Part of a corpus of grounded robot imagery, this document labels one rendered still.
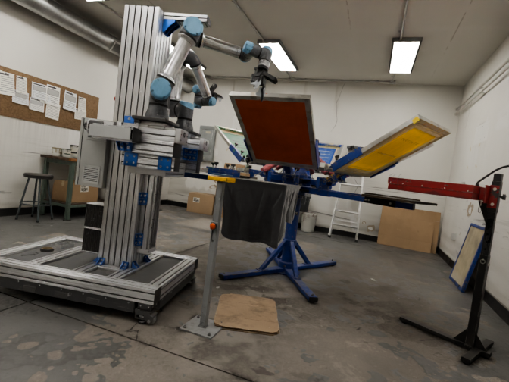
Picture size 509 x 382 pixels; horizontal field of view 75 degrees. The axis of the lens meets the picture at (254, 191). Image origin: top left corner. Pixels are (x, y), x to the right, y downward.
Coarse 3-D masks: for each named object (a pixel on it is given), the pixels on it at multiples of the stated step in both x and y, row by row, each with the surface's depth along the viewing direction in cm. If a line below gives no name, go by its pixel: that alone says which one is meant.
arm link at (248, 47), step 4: (244, 44) 215; (248, 44) 210; (252, 44) 211; (244, 48) 211; (248, 48) 211; (252, 48) 211; (256, 48) 212; (260, 48) 213; (244, 52) 219; (248, 52) 213; (252, 52) 213; (256, 52) 213; (260, 52) 213; (248, 56) 218; (252, 56) 217; (256, 56) 215
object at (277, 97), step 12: (240, 96) 233; (252, 96) 230; (264, 96) 226; (276, 96) 224; (288, 96) 221; (300, 96) 219; (312, 108) 228; (240, 120) 256; (312, 120) 233; (312, 132) 243; (312, 144) 255; (252, 156) 294; (312, 156) 268
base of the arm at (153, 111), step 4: (148, 104) 210; (152, 104) 207; (156, 104) 207; (160, 104) 207; (148, 108) 208; (152, 108) 206; (156, 108) 206; (160, 108) 207; (164, 108) 210; (148, 112) 206; (152, 112) 206; (156, 112) 206; (160, 112) 208; (164, 112) 209; (148, 116) 206; (152, 116) 205; (156, 116) 206; (160, 116) 206; (164, 116) 209; (168, 116) 214
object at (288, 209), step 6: (288, 186) 222; (294, 186) 239; (300, 186) 259; (288, 192) 226; (294, 192) 243; (288, 198) 230; (294, 198) 247; (288, 204) 237; (294, 204) 256; (288, 210) 241; (294, 210) 256; (282, 216) 222; (288, 216) 243; (282, 222) 228; (288, 222) 244; (282, 228) 230; (282, 234) 231
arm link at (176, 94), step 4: (184, 64) 264; (180, 68) 263; (184, 68) 266; (180, 72) 264; (176, 76) 263; (180, 76) 264; (176, 80) 263; (180, 80) 265; (176, 84) 263; (180, 84) 265; (176, 88) 263; (180, 88) 266; (172, 92) 264; (176, 92) 264; (180, 92) 267; (172, 96) 264; (176, 96) 264; (180, 96) 269; (172, 100) 262; (176, 100) 263; (172, 104) 262; (172, 108) 261; (172, 112) 262; (172, 116) 266
